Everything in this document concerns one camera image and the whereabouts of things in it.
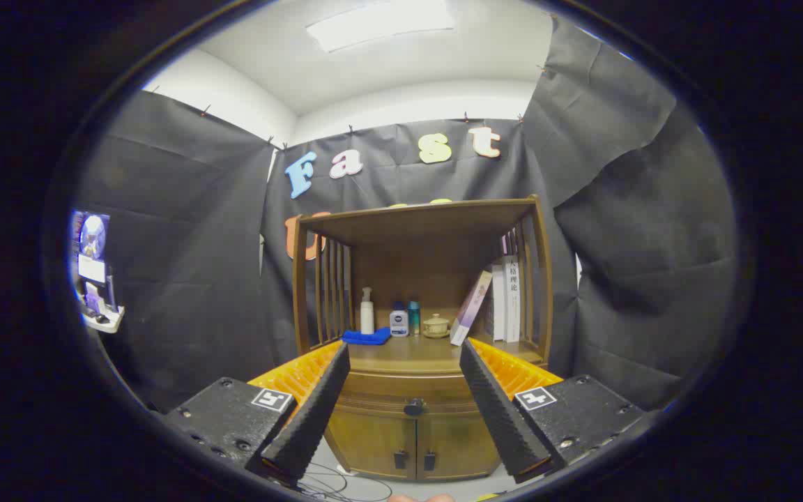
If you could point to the black drawer knob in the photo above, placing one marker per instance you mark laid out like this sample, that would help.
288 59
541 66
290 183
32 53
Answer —
415 407

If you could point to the white bottle with blue cap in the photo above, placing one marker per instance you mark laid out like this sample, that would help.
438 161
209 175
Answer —
399 324

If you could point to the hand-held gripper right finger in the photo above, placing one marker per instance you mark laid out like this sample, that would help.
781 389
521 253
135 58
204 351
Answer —
495 411

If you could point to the white book with black lettering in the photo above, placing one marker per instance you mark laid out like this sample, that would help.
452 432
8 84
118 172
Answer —
512 300

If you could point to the purple and white book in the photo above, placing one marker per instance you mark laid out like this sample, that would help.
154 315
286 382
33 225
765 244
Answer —
470 310

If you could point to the wooden cabinet door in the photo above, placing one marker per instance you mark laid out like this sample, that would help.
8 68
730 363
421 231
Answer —
373 443
457 446

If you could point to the blue folded cloth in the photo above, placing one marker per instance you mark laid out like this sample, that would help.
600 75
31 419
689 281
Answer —
366 337

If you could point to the wooden drawer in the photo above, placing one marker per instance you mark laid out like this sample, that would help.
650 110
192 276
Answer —
380 394

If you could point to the white pump bottle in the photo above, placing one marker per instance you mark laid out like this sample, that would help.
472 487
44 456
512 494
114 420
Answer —
367 317

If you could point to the wall poster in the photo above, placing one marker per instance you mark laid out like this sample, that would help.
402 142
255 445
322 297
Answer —
93 240

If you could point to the teal spray bottle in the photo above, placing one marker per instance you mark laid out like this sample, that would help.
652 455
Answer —
414 319

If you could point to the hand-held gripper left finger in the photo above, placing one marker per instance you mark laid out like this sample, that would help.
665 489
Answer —
314 411

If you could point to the beige lidded tea cup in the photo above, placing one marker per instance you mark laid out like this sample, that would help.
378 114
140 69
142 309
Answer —
436 326

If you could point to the wooden countertop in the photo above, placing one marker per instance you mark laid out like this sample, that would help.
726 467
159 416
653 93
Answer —
408 352

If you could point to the wooden cabinet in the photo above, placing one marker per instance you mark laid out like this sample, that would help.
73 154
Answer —
408 251

